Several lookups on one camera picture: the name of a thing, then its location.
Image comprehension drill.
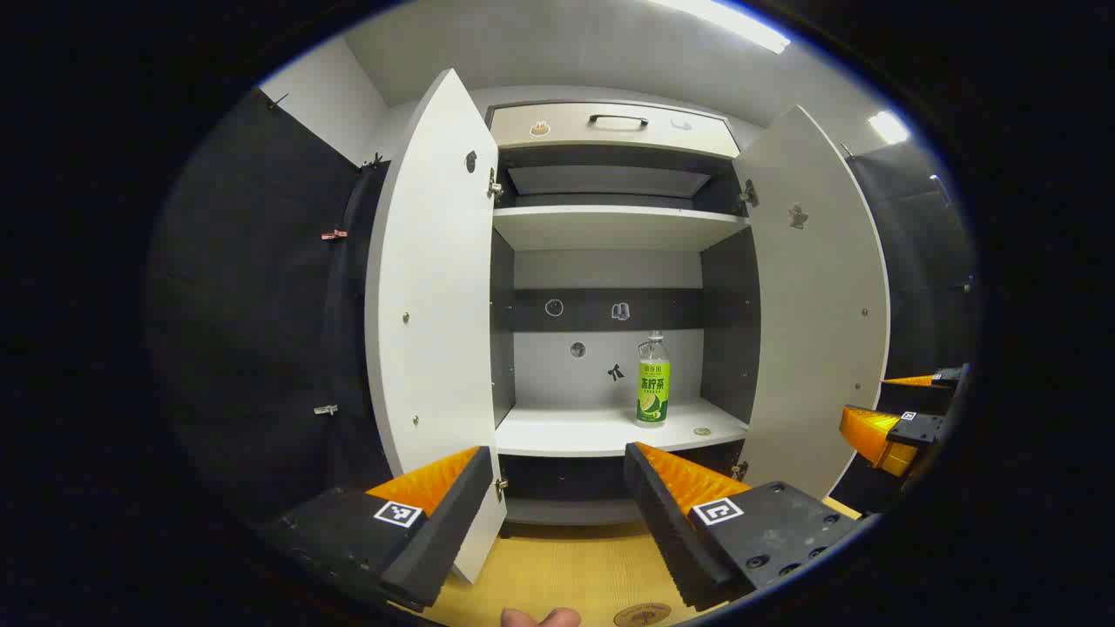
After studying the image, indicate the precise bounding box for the round wooden coaster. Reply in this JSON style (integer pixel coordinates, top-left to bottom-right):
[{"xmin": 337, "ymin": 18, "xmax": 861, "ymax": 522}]
[{"xmin": 612, "ymin": 603, "xmax": 673, "ymax": 627}]

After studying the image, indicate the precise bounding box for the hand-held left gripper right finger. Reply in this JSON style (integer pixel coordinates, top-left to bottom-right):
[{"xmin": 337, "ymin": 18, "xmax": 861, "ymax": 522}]
[{"xmin": 623, "ymin": 442, "xmax": 863, "ymax": 612}]

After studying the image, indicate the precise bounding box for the short ceiling light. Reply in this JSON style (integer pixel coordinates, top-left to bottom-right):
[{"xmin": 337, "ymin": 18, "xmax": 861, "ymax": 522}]
[{"xmin": 867, "ymin": 111, "xmax": 911, "ymax": 145}]

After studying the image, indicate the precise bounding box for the long ceiling light strip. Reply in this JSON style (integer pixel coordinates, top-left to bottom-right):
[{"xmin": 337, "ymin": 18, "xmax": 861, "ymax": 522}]
[{"xmin": 649, "ymin": 0, "xmax": 792, "ymax": 55}]

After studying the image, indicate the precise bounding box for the white cabinet door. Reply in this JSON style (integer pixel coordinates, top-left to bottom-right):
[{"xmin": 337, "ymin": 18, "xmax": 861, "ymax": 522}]
[
  {"xmin": 364, "ymin": 68, "xmax": 508, "ymax": 586},
  {"xmin": 732, "ymin": 104, "xmax": 891, "ymax": 502}
]

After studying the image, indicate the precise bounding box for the clear bottle with green label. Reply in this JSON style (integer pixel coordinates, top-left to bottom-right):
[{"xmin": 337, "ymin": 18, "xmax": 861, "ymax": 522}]
[{"xmin": 636, "ymin": 331, "xmax": 672, "ymax": 428}]

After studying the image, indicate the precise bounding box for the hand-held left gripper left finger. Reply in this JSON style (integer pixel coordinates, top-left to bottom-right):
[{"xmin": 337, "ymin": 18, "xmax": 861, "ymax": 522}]
[{"xmin": 253, "ymin": 446, "xmax": 496, "ymax": 610}]

